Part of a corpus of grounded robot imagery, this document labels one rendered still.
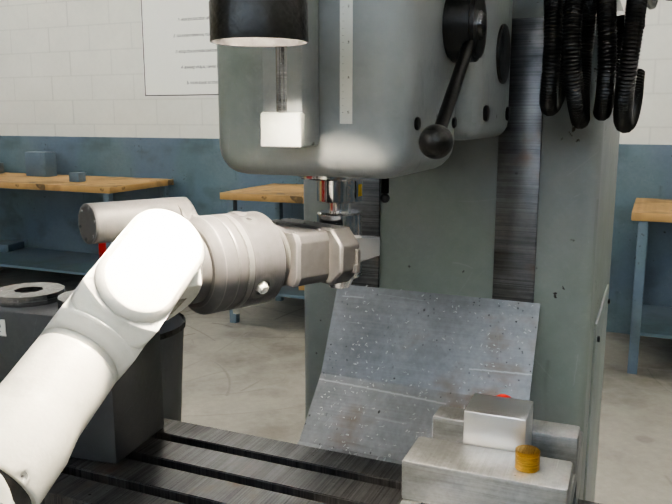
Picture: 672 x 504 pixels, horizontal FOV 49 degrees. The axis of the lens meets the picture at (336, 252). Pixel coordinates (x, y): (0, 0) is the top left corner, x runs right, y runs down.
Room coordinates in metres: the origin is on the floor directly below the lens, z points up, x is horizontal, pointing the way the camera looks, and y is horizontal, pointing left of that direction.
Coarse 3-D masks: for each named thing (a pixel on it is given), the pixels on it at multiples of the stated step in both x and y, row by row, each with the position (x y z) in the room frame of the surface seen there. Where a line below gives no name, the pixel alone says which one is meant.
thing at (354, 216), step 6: (324, 210) 0.77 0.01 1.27; (354, 210) 0.77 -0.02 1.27; (318, 216) 0.75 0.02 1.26; (324, 216) 0.74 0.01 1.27; (330, 216) 0.74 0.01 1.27; (336, 216) 0.74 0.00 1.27; (342, 216) 0.74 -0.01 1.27; (348, 216) 0.74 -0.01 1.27; (354, 216) 0.74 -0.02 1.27; (360, 216) 0.75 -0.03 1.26; (324, 222) 0.74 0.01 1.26; (330, 222) 0.74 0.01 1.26; (336, 222) 0.74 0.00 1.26; (342, 222) 0.74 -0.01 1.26; (348, 222) 0.74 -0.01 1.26; (354, 222) 0.74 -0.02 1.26
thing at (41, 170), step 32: (32, 160) 6.07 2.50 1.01; (96, 192) 5.18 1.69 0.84; (160, 192) 5.78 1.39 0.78; (224, 192) 4.78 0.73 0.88; (256, 192) 4.78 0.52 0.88; (288, 192) 4.78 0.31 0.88; (640, 224) 3.78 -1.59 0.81; (0, 256) 5.96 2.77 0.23; (32, 256) 5.96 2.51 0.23; (64, 256) 5.96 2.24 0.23; (96, 256) 5.96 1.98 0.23; (640, 256) 3.78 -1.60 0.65; (288, 288) 4.81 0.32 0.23; (640, 288) 3.77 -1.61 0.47; (640, 320) 3.77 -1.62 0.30
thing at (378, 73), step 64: (320, 0) 0.67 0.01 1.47; (384, 0) 0.65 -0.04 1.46; (256, 64) 0.70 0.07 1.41; (320, 64) 0.67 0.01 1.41; (384, 64) 0.65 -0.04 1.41; (448, 64) 0.76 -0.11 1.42; (256, 128) 0.70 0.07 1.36; (320, 128) 0.67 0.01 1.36; (384, 128) 0.65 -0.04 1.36; (448, 128) 0.77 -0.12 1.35
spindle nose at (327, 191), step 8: (320, 184) 0.75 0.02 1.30; (328, 184) 0.74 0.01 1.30; (336, 184) 0.74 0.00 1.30; (344, 184) 0.74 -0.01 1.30; (352, 184) 0.74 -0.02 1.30; (320, 192) 0.75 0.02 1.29; (328, 192) 0.74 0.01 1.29; (336, 192) 0.74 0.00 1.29; (344, 192) 0.74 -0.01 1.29; (352, 192) 0.74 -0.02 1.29; (320, 200) 0.75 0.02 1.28; (328, 200) 0.74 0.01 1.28; (336, 200) 0.74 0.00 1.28; (344, 200) 0.74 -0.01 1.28; (352, 200) 0.74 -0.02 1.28; (360, 200) 0.75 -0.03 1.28
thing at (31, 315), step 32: (0, 288) 0.96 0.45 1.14; (32, 288) 0.97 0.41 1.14; (64, 288) 0.97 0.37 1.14; (0, 320) 0.89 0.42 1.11; (32, 320) 0.88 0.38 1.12; (0, 352) 0.89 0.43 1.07; (160, 352) 0.96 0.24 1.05; (128, 384) 0.88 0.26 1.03; (160, 384) 0.96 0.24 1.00; (96, 416) 0.86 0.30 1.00; (128, 416) 0.88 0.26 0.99; (160, 416) 0.95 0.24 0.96; (96, 448) 0.86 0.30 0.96; (128, 448) 0.88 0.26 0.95
